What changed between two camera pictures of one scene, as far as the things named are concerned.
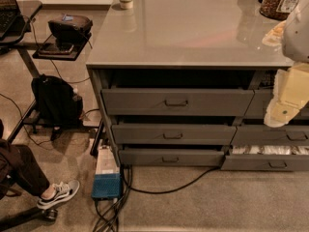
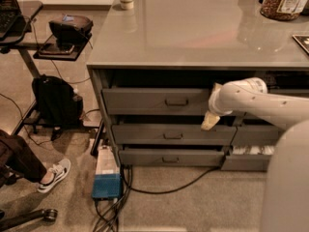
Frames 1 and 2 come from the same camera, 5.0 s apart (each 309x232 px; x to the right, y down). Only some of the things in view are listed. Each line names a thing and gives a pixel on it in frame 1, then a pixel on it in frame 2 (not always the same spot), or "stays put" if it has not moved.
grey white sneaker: x=57 y=193 to x=57 y=172
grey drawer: x=181 y=102 stays put
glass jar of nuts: x=280 y=0 stays put
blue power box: x=107 y=181 stays put
